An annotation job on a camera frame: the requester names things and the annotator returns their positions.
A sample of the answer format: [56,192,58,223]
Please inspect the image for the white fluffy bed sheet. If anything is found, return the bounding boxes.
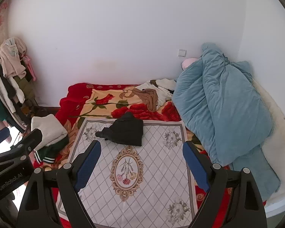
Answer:
[253,80,285,217]

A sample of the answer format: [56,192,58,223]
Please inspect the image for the pink pillow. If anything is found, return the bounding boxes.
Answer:
[181,58,198,70]

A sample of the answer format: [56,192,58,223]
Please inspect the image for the brown and white clothes pile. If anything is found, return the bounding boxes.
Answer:
[132,78,176,112]

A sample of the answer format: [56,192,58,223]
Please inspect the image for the light blue duvet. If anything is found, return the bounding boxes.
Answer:
[172,43,281,201]

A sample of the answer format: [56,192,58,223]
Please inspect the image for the white hanging coat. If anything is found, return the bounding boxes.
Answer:
[0,64,25,116]

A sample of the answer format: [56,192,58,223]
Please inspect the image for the black clothes rack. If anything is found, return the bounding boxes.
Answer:
[0,54,39,133]

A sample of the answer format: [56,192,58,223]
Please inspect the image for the green striped folded garment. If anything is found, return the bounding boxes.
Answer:
[34,135,69,164]

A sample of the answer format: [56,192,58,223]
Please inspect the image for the cream folded sweater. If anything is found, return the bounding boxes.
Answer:
[31,114,67,151]

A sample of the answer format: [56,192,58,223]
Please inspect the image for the pink garment on rack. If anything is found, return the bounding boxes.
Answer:
[0,37,36,81]

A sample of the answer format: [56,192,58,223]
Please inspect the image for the white wall switch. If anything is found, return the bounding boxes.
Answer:
[178,49,187,57]

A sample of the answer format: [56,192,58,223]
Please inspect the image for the black leather jacket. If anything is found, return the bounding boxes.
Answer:
[95,112,143,146]

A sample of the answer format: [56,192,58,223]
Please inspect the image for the white quilted floral mat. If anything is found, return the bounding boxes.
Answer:
[79,121,197,227]

